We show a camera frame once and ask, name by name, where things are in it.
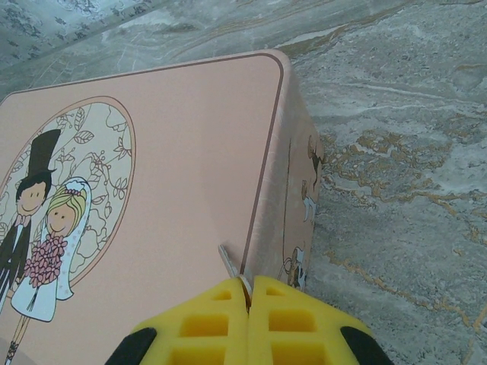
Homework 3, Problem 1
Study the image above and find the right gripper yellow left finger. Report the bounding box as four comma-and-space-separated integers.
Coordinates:
108, 278, 249, 365

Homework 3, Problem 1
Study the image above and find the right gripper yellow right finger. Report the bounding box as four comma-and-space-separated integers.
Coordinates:
247, 275, 386, 365

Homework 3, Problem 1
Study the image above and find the small silver key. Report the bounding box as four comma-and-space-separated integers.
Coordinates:
218, 244, 254, 309

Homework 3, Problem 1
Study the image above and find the pink wedding cartoon tin box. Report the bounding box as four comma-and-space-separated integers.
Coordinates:
0, 49, 325, 365

